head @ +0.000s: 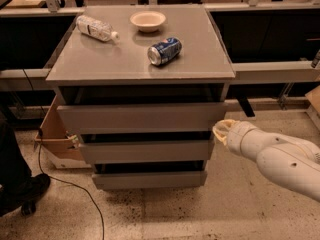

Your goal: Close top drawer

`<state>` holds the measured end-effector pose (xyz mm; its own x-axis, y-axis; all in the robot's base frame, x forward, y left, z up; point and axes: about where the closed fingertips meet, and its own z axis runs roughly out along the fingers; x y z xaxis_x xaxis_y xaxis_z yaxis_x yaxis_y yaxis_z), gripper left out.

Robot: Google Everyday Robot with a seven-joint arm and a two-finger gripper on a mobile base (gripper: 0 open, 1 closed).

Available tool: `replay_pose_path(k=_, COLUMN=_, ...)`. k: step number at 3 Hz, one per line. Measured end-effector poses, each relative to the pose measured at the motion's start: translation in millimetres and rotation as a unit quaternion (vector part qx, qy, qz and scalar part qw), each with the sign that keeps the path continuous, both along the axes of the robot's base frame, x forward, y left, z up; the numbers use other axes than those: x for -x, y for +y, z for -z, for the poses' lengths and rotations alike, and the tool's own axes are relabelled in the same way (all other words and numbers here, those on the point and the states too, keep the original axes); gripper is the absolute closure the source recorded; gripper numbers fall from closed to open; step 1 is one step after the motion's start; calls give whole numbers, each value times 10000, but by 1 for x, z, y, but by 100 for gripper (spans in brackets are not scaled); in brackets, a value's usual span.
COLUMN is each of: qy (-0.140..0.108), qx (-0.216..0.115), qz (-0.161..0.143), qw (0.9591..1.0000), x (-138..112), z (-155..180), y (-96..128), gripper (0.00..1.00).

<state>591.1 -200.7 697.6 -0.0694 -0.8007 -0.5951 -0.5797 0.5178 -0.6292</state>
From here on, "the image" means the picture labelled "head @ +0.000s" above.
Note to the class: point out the grey drawer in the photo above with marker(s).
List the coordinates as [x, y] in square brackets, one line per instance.
[136, 152]
[149, 180]
[141, 118]

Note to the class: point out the grey middle drawer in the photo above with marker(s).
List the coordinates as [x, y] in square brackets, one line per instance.
[136, 152]

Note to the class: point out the clear plastic water bottle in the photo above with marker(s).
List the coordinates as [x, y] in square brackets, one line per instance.
[97, 29]

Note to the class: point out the brown cardboard box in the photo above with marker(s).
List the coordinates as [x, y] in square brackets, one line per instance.
[61, 147]

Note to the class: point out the black shoe and leg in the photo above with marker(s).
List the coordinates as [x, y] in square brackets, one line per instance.
[18, 186]

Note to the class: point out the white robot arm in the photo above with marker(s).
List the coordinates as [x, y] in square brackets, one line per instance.
[290, 162]

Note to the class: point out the blue soda can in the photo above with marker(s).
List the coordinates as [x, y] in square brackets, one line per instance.
[164, 51]

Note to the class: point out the grey bottom drawer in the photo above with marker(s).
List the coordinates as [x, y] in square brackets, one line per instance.
[149, 180]

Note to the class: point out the grey top drawer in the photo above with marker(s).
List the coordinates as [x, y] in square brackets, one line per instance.
[141, 118]

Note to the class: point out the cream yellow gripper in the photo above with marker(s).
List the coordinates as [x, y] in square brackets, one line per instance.
[236, 137]

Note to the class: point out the white paper bowl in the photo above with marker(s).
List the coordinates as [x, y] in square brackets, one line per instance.
[148, 21]

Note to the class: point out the grey drawer cabinet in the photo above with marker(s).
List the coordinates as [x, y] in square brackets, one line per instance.
[144, 94]

